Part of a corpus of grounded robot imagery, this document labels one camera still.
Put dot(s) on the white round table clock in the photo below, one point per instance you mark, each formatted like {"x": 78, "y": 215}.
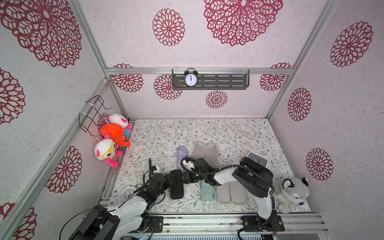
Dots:
{"x": 128, "y": 192}

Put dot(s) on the black wire wall rack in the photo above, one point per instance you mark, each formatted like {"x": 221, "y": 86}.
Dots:
{"x": 88, "y": 121}

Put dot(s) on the white plush with yellow glasses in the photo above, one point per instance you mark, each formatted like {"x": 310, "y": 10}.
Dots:
{"x": 106, "y": 150}

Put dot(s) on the grey wall shelf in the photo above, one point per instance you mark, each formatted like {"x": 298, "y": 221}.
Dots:
{"x": 213, "y": 81}

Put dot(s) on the white rimmed grey tray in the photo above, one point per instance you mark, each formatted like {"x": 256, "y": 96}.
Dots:
{"x": 263, "y": 161}

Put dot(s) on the black alarm clock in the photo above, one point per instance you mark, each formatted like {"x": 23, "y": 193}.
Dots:
{"x": 191, "y": 77}

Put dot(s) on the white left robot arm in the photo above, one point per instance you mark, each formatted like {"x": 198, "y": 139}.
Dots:
{"x": 113, "y": 223}

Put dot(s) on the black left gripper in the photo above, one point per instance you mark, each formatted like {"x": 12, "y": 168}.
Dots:
{"x": 167, "y": 180}

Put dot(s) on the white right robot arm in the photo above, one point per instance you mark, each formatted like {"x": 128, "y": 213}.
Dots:
{"x": 254, "y": 177}

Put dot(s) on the mint green folded umbrella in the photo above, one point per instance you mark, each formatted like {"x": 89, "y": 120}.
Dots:
{"x": 207, "y": 192}

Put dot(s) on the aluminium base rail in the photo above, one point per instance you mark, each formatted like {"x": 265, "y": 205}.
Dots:
{"x": 246, "y": 226}

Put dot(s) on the black umbrella case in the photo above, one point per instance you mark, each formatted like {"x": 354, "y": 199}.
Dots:
{"x": 177, "y": 187}

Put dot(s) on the orange plush whale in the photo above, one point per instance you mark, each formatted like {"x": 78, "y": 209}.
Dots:
{"x": 115, "y": 133}

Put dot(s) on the open mint umbrella case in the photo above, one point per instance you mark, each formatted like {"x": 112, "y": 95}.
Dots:
{"x": 232, "y": 192}

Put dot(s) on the white pink plush doll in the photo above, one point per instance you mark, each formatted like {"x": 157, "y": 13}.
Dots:
{"x": 122, "y": 122}

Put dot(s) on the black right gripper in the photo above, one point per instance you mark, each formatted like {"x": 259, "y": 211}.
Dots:
{"x": 197, "y": 167}

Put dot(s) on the grey husky plush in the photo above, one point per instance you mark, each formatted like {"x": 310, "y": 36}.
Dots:
{"x": 290, "y": 192}

